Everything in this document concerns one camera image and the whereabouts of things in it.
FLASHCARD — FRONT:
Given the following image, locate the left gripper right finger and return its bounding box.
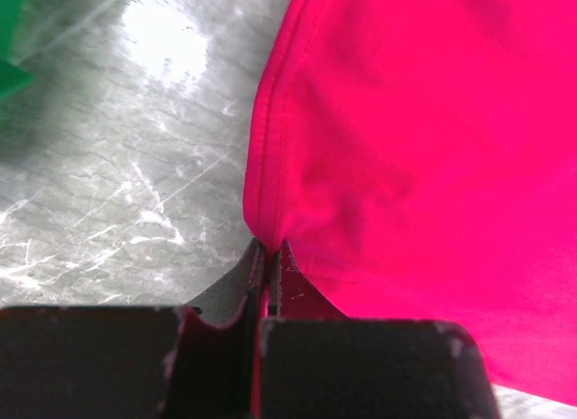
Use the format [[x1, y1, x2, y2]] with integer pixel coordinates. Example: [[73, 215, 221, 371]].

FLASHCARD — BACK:
[[261, 245, 499, 418]]

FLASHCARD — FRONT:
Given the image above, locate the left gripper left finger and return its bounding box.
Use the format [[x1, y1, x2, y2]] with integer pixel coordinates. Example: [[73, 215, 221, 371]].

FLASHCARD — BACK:
[[1, 241, 265, 418]]

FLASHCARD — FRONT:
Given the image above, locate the pink t shirt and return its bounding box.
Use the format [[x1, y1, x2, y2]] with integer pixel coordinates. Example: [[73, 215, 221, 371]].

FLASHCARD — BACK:
[[243, 0, 576, 405]]

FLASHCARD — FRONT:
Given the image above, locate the green plastic bin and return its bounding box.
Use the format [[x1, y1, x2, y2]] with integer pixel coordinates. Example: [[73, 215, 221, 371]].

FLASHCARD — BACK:
[[0, 0, 32, 99]]

